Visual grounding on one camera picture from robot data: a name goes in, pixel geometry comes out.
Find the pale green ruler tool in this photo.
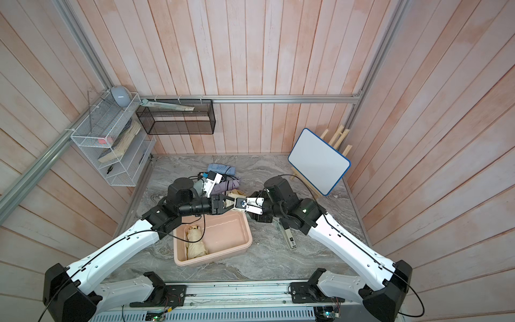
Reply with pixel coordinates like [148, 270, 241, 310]
[140, 99, 195, 112]

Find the grey round speaker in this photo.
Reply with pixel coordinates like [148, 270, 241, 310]
[110, 86, 132, 109]

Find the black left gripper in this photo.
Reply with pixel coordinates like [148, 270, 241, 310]
[179, 193, 240, 217]

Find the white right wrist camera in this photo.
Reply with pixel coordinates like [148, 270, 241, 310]
[245, 197, 264, 215]

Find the small wooden easel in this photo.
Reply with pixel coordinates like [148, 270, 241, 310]
[290, 124, 354, 200]

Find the mint green umbrella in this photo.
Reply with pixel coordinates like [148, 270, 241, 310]
[193, 177, 205, 197]

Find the aluminium wall rail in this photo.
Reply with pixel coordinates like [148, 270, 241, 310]
[140, 94, 361, 104]

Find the blue framed whiteboard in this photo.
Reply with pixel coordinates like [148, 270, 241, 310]
[287, 127, 351, 197]

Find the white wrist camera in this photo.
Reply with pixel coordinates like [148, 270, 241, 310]
[245, 197, 264, 215]
[202, 171, 223, 197]

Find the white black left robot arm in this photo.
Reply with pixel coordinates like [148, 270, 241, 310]
[43, 178, 248, 321]

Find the blue folded umbrella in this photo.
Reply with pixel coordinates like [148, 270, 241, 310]
[207, 163, 236, 176]

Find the black wire mesh basket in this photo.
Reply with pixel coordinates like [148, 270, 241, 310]
[136, 99, 216, 135]

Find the plain cream umbrella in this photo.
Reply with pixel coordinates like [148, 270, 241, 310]
[186, 225, 209, 260]

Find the white wire shelf rack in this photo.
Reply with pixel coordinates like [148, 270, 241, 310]
[71, 91, 156, 187]

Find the pink plastic storage box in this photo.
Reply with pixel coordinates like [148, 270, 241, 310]
[174, 211, 253, 266]

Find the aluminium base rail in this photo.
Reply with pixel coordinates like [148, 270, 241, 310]
[92, 280, 376, 321]

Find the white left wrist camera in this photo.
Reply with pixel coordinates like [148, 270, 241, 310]
[202, 171, 223, 197]

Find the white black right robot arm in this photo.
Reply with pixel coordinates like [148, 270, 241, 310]
[236, 175, 413, 321]

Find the wooden brush on shelf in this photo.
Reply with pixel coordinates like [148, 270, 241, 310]
[98, 119, 142, 163]

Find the purple folded umbrella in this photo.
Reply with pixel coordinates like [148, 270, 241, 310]
[211, 180, 240, 195]

